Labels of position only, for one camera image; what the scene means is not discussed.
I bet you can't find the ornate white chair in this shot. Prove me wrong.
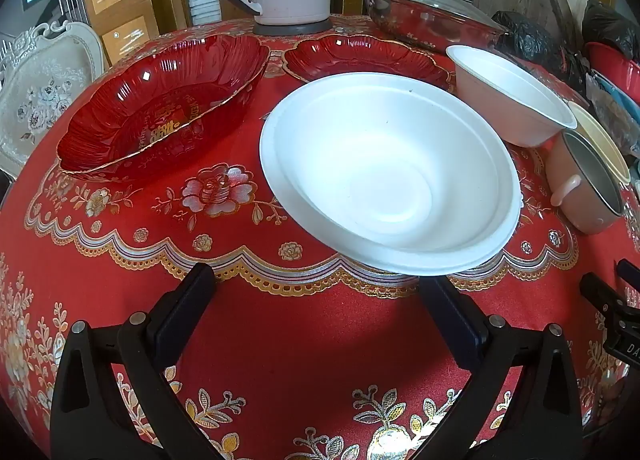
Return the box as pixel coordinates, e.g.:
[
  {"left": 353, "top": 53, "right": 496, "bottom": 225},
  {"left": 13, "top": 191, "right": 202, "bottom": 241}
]
[{"left": 0, "top": 20, "right": 108, "bottom": 181}]

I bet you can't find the large red oval glass plate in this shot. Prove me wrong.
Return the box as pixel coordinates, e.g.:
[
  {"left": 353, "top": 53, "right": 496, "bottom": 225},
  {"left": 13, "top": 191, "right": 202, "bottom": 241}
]
[{"left": 56, "top": 34, "right": 271, "bottom": 175}]

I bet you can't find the red plastic basin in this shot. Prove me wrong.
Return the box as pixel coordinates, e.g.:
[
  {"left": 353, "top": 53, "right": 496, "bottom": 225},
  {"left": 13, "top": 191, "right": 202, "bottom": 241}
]
[{"left": 585, "top": 42, "right": 640, "bottom": 105}]

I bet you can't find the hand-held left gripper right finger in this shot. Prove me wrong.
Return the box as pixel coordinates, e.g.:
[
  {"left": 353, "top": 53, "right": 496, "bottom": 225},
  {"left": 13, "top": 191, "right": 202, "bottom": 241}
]
[{"left": 410, "top": 276, "right": 585, "bottom": 460}]

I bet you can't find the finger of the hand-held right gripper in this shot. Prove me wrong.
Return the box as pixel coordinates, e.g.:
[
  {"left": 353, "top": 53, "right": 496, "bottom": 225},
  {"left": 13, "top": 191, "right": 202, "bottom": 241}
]
[
  {"left": 616, "top": 260, "right": 640, "bottom": 289},
  {"left": 580, "top": 272, "right": 636, "bottom": 335}
]

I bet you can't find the red floral tablecloth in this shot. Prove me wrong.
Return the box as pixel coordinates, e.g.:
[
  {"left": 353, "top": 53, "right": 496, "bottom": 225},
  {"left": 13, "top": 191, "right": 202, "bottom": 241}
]
[{"left": 0, "top": 14, "right": 640, "bottom": 460}]

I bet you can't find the steel pan with glass lid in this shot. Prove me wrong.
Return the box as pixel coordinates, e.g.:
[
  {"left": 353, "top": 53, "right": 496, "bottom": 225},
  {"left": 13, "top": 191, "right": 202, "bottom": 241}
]
[{"left": 337, "top": 0, "right": 511, "bottom": 53}]

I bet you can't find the yellow bowl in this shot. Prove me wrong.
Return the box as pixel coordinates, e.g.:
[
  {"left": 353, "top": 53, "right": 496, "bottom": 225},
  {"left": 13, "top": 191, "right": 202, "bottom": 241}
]
[{"left": 567, "top": 100, "right": 632, "bottom": 185}]

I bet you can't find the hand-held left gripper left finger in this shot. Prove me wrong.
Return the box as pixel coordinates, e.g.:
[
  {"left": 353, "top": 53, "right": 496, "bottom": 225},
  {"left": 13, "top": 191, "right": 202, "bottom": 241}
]
[{"left": 50, "top": 262, "right": 218, "bottom": 460}]

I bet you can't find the pink metal bowl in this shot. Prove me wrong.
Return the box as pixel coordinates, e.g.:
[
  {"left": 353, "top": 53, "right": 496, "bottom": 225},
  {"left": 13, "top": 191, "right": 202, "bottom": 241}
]
[{"left": 545, "top": 130, "right": 626, "bottom": 235}]

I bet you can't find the metal stair railing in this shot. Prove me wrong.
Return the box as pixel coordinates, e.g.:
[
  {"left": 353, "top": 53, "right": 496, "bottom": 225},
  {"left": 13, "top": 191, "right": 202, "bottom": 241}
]
[{"left": 55, "top": 0, "right": 95, "bottom": 26}]

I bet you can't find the black plastic bag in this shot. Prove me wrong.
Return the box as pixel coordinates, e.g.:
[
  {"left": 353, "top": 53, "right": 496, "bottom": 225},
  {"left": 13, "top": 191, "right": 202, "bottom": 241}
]
[
  {"left": 582, "top": 0, "right": 640, "bottom": 60},
  {"left": 492, "top": 10, "right": 576, "bottom": 71}
]

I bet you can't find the large white foam bowl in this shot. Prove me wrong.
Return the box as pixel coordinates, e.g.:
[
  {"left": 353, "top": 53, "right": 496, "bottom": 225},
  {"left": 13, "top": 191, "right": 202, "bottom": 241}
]
[{"left": 259, "top": 70, "right": 522, "bottom": 277}]

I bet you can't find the small white foam bowl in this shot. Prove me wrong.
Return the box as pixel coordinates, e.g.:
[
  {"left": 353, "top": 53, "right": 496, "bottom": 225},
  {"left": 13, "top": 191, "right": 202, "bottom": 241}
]
[{"left": 446, "top": 44, "right": 578, "bottom": 149}]

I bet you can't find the clear plastic bag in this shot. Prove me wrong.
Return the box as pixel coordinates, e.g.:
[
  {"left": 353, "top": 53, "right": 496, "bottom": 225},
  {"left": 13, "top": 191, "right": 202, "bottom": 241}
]
[{"left": 585, "top": 72, "right": 640, "bottom": 157}]

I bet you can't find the small red glass plate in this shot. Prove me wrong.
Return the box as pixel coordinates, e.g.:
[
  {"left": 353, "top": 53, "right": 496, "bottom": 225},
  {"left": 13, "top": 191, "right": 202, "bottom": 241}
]
[{"left": 281, "top": 34, "right": 457, "bottom": 93}]

